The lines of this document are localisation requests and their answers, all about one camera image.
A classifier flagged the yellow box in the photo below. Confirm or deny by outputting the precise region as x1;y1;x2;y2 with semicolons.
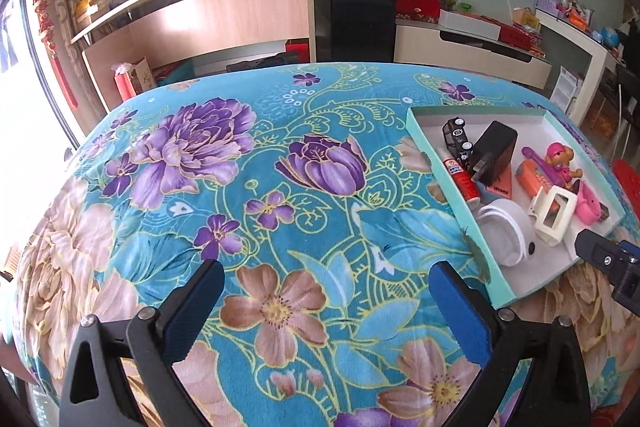
511;7;541;30

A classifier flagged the white desk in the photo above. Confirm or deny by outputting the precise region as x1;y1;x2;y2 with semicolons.
535;9;621;125

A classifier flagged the floral blanket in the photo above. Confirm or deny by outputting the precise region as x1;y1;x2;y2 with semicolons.
12;62;640;427

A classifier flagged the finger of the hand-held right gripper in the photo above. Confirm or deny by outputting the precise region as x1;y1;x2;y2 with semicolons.
612;241;640;305
574;228;630;275

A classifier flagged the black charger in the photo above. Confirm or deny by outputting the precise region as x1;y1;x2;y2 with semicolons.
471;121;519;185

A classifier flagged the cream television cabinet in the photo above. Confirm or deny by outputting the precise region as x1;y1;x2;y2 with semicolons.
394;19;553;90

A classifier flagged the cream plastic holder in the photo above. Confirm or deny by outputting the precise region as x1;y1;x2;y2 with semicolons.
530;184;578;248

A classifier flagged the white printed carton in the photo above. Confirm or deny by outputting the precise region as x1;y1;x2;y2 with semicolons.
550;67;583;110

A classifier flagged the pink wristband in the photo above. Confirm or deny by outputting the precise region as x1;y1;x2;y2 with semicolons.
574;182;612;225

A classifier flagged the red gift box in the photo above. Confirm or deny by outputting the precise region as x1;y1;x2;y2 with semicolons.
395;0;443;24

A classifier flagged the small red white bottle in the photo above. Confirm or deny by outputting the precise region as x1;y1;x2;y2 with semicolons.
440;152;482;208

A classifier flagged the black chair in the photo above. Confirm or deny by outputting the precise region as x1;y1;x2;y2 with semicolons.
597;62;640;158

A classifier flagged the white flat box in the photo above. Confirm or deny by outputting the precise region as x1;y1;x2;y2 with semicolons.
439;9;501;40

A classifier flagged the black bag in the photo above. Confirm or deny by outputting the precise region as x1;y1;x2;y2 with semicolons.
226;54;288;74

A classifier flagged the red gift bag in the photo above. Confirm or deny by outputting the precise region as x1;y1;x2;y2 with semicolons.
114;64;136;102

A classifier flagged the black toy car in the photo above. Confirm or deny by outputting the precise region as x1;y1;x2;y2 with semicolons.
441;117;476;168

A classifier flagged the brown paper bag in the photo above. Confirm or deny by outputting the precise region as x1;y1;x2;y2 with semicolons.
131;57;153;100

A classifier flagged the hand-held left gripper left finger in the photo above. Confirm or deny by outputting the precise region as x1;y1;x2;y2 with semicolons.
59;259;226;427

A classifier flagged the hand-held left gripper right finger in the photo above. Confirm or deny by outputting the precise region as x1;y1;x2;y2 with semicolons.
428;261;593;427

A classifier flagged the red round stool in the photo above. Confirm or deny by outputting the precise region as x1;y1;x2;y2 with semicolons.
612;159;640;208

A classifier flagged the pink toy dog figure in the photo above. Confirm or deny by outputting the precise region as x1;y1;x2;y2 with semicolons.
544;142;584;188

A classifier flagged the teal shallow cardboard box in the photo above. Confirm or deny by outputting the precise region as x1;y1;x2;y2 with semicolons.
404;106;626;310

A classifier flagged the red hanging decoration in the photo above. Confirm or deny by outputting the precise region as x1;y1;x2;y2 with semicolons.
31;0;78;110

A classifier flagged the red flat box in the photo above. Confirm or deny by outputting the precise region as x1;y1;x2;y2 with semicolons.
500;24;543;52

